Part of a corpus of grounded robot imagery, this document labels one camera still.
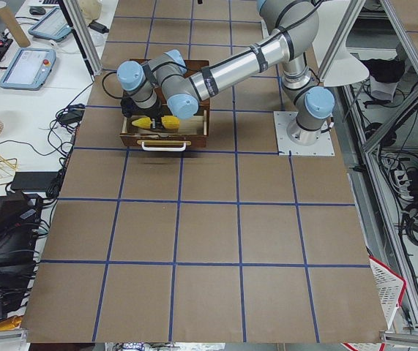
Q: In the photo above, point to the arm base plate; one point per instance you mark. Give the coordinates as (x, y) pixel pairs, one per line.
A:
(294, 141)

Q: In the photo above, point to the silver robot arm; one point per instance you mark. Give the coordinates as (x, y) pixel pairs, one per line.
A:
(292, 26)

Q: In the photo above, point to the cardboard tube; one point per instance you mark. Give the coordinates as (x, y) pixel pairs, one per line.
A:
(13, 26)

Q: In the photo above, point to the dark wooden drawer box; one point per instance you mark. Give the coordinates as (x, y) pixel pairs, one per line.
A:
(194, 67)

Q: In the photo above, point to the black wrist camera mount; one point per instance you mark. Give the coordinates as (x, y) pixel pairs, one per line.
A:
(129, 108)

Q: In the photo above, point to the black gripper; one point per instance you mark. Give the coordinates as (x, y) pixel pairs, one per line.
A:
(153, 112)

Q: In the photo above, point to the yellow toy corn cob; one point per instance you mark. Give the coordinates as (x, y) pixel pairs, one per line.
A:
(169, 123)

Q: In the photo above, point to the white red plastic basket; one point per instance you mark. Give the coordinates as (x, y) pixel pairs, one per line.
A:
(391, 288)

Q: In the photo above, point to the white plastic chair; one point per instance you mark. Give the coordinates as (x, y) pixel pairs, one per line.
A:
(336, 66)

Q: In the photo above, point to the blue teach pendant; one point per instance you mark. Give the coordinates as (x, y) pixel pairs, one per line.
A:
(52, 26)
(29, 69)

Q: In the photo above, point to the black power adapter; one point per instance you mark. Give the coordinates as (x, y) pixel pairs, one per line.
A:
(98, 27)

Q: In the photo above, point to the aluminium frame post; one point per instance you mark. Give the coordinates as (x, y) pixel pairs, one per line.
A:
(74, 18)

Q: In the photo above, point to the light wood drawer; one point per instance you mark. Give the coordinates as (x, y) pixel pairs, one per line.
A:
(192, 133)

